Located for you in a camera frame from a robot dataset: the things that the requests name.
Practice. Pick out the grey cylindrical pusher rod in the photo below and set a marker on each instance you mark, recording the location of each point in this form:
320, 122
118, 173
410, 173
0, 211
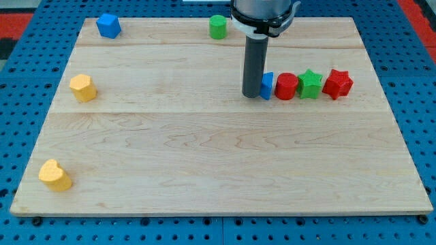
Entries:
253, 68

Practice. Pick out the blue triangle block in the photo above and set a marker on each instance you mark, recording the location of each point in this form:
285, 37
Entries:
266, 85

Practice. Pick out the red cylinder block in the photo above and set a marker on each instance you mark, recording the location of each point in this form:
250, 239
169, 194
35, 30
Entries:
286, 86

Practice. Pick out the green star block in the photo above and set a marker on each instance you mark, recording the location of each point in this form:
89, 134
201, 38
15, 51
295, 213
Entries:
309, 84

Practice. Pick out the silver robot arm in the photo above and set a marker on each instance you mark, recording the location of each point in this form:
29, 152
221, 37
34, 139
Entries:
260, 20

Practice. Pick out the red star block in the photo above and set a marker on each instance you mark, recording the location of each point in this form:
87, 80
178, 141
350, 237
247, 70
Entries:
338, 84

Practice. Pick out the green cylinder block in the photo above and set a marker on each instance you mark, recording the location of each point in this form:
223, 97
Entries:
218, 27

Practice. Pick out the wooden board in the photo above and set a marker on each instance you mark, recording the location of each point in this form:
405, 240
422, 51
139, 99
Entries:
170, 133

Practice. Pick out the blue cube block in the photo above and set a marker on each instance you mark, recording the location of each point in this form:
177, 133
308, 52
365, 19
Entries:
108, 26

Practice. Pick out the yellow hexagon block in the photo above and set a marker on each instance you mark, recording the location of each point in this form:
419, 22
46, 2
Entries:
83, 88

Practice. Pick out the yellow heart block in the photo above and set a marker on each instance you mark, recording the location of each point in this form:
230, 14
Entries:
53, 176

